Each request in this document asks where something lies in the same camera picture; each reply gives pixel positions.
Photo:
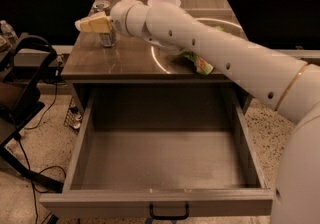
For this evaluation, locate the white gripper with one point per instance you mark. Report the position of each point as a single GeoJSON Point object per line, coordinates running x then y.
{"type": "Point", "coordinates": [118, 18]}

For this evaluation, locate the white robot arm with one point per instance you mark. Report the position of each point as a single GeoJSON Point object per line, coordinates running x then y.
{"type": "Point", "coordinates": [283, 83]}

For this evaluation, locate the open grey top drawer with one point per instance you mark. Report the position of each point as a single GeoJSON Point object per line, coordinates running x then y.
{"type": "Point", "coordinates": [163, 146]}

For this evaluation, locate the white bowl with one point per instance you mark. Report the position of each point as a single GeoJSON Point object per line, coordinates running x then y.
{"type": "Point", "coordinates": [174, 2]}

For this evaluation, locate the grey wooden cabinet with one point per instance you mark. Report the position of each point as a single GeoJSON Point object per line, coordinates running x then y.
{"type": "Point", "coordinates": [132, 60]}

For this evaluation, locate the green chip bag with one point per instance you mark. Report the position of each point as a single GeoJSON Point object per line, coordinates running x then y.
{"type": "Point", "coordinates": [202, 66]}

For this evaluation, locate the plastic water bottle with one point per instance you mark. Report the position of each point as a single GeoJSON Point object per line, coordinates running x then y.
{"type": "Point", "coordinates": [8, 32]}

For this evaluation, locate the black stand frame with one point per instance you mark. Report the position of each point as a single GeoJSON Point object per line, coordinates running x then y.
{"type": "Point", "coordinates": [20, 103]}

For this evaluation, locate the black drawer handle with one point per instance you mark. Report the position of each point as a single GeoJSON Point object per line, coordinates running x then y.
{"type": "Point", "coordinates": [169, 213]}

